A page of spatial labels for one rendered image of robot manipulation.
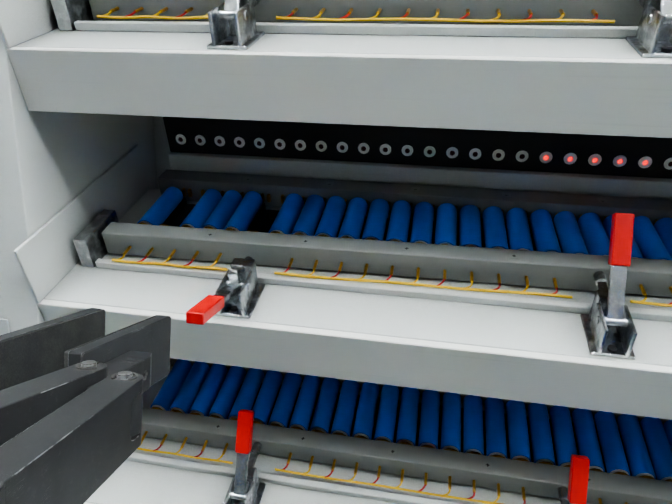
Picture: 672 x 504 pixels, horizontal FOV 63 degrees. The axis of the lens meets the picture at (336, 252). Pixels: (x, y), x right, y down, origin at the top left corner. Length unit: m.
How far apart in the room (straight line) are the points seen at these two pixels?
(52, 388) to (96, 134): 0.37
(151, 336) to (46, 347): 0.04
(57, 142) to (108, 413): 0.35
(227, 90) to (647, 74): 0.26
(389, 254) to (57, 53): 0.28
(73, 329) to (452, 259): 0.27
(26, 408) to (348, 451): 0.37
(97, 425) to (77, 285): 0.33
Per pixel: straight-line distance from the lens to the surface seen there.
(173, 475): 0.56
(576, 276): 0.45
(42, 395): 0.20
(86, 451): 0.18
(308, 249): 0.44
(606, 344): 0.42
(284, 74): 0.37
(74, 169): 0.52
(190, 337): 0.44
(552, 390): 0.42
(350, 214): 0.49
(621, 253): 0.41
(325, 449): 0.52
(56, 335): 0.27
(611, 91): 0.37
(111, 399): 0.19
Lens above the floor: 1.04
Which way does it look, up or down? 16 degrees down
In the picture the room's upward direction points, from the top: 2 degrees clockwise
